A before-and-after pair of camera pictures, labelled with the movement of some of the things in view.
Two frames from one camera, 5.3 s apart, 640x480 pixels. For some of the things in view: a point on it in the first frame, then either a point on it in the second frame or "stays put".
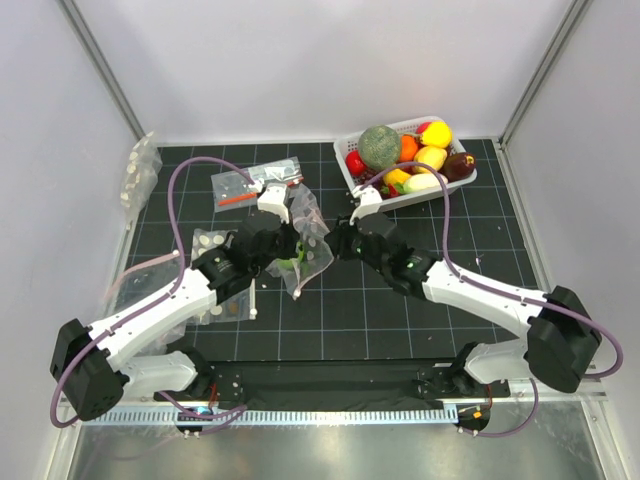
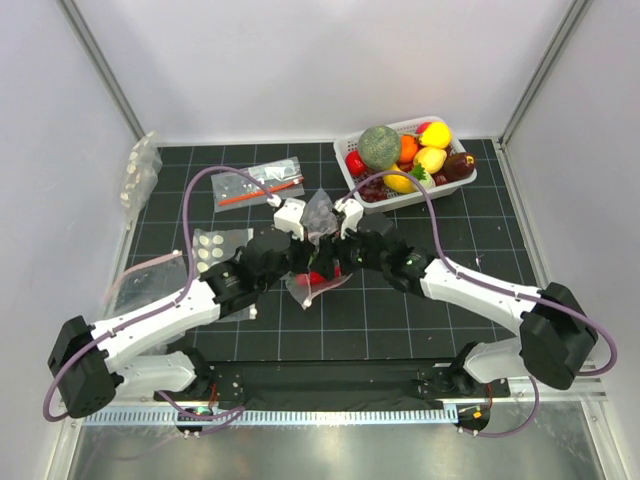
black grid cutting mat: [298, 271] stays put
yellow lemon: [431, 155] stays put
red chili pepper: [392, 193] to [315, 277]
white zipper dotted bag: [238, 305] stays put
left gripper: [292, 237] to [304, 249]
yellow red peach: [434, 133] stays put
